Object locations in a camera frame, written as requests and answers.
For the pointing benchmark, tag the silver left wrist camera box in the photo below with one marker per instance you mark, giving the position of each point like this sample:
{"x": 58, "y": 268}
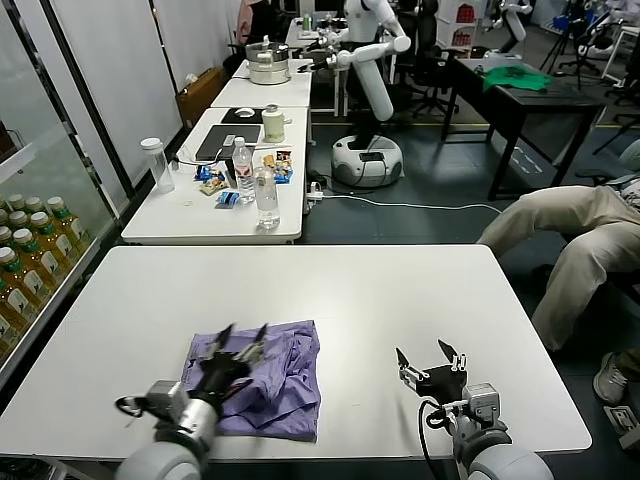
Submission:
{"x": 165, "y": 400}

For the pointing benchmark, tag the yellow snack packet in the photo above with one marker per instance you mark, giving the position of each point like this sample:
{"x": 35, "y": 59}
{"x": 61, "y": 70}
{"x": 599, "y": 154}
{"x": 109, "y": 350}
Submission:
{"x": 269, "y": 160}

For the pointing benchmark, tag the metal caster foot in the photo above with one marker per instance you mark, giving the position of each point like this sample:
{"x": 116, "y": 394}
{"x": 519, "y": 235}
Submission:
{"x": 624, "y": 425}

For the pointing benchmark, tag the clear tumbler white lid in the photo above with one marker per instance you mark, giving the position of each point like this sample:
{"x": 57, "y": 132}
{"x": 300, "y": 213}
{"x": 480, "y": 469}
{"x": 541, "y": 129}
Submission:
{"x": 160, "y": 169}

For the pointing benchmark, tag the white power strip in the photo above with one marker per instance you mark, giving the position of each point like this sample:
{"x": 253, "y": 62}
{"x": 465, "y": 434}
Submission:
{"x": 314, "y": 191}

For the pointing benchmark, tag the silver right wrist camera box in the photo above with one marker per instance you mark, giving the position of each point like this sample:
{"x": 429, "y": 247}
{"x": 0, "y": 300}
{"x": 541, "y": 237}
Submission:
{"x": 481, "y": 402}

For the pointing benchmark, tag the clear plastic water bottle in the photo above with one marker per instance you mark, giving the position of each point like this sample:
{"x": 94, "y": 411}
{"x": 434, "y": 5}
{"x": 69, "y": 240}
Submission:
{"x": 267, "y": 203}

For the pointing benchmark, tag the white humanoid robot body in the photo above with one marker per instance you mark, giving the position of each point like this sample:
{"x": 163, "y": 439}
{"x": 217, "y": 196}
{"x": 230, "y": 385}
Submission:
{"x": 349, "y": 166}

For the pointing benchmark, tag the black closed laptop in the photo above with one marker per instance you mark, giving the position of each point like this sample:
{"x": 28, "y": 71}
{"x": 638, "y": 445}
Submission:
{"x": 224, "y": 141}

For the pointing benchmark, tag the white robot behind black table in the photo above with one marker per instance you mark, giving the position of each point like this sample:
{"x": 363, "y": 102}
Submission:
{"x": 515, "y": 20}

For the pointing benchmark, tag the purple T-shirt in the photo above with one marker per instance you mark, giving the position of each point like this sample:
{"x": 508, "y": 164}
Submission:
{"x": 290, "y": 390}

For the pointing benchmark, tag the black tripod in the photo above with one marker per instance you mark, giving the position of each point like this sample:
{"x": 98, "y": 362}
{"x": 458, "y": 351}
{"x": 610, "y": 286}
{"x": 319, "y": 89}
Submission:
{"x": 557, "y": 50}

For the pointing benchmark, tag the grey sneaker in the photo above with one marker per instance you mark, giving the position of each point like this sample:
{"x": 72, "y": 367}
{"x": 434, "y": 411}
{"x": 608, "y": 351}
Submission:
{"x": 611, "y": 380}

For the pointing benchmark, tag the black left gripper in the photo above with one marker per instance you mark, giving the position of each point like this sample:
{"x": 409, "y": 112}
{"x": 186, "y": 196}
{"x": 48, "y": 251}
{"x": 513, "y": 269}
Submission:
{"x": 225, "y": 375}

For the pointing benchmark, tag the small white remote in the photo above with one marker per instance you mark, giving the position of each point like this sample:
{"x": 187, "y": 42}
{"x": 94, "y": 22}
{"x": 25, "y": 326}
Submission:
{"x": 229, "y": 139}

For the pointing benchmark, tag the brown snack packet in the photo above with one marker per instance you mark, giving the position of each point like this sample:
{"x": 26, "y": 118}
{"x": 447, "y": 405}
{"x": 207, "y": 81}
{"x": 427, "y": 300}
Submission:
{"x": 214, "y": 186}

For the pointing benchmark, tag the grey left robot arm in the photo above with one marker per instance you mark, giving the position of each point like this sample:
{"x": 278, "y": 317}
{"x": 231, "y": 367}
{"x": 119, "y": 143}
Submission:
{"x": 170, "y": 445}

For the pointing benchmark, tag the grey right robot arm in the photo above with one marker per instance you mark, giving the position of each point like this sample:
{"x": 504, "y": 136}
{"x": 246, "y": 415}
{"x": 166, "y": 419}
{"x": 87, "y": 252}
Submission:
{"x": 500, "y": 455}

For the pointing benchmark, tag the green cloth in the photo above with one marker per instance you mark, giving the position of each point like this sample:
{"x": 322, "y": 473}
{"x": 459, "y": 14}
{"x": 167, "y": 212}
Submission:
{"x": 517, "y": 79}

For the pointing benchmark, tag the seated person beige trousers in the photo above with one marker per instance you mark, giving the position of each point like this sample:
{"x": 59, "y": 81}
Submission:
{"x": 575, "y": 235}

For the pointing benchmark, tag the black office chair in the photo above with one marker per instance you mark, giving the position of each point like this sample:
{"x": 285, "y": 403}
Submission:
{"x": 430, "y": 75}

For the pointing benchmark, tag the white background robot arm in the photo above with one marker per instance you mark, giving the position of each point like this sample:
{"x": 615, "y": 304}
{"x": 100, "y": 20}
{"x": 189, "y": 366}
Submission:
{"x": 369, "y": 51}
{"x": 331, "y": 38}

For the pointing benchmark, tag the pink jacket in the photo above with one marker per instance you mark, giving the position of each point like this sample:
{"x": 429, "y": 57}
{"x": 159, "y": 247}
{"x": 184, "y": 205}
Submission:
{"x": 249, "y": 22}

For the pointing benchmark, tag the black mouse pad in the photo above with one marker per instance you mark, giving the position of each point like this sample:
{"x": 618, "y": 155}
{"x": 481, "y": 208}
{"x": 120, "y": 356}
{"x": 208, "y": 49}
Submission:
{"x": 230, "y": 118}

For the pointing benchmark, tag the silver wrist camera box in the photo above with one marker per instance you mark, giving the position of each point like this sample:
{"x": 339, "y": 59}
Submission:
{"x": 481, "y": 402}
{"x": 165, "y": 400}

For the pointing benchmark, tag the white shelf red items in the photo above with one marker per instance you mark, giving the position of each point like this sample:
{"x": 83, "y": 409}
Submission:
{"x": 462, "y": 22}

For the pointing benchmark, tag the small green bottle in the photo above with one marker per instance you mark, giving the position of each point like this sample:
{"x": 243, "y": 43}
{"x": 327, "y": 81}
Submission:
{"x": 307, "y": 21}

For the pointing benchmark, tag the white computer mouse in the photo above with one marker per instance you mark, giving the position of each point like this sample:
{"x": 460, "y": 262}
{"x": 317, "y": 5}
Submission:
{"x": 244, "y": 112}

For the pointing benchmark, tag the brown cardboard box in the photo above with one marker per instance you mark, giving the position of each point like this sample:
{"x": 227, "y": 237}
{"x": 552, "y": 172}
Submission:
{"x": 199, "y": 99}

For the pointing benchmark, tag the dark snack packet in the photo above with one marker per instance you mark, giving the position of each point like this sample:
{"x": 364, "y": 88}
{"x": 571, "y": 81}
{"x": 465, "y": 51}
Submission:
{"x": 284, "y": 155}

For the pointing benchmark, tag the cream thermos jug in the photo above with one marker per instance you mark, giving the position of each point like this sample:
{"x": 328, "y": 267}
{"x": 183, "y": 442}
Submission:
{"x": 273, "y": 125}

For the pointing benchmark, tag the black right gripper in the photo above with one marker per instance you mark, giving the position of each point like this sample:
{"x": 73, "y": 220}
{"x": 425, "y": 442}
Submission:
{"x": 442, "y": 382}

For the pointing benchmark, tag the black table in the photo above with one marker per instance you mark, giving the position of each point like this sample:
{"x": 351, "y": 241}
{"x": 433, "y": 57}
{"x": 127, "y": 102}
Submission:
{"x": 550, "y": 102}

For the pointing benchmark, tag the glass door display fridge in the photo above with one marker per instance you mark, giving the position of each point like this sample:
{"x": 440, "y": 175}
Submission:
{"x": 30, "y": 100}

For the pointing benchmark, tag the blue snack packet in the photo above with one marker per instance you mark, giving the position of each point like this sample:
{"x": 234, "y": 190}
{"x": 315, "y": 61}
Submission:
{"x": 227, "y": 198}
{"x": 284, "y": 175}
{"x": 206, "y": 172}

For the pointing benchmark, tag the water bottle red label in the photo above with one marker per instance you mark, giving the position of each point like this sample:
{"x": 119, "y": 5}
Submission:
{"x": 244, "y": 170}

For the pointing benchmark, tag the white rectangular table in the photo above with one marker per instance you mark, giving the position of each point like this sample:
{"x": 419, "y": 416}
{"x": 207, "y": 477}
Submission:
{"x": 269, "y": 94}
{"x": 304, "y": 34}
{"x": 200, "y": 220}

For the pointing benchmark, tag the cream steamer pot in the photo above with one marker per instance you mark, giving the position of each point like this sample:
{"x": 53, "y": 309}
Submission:
{"x": 268, "y": 69}

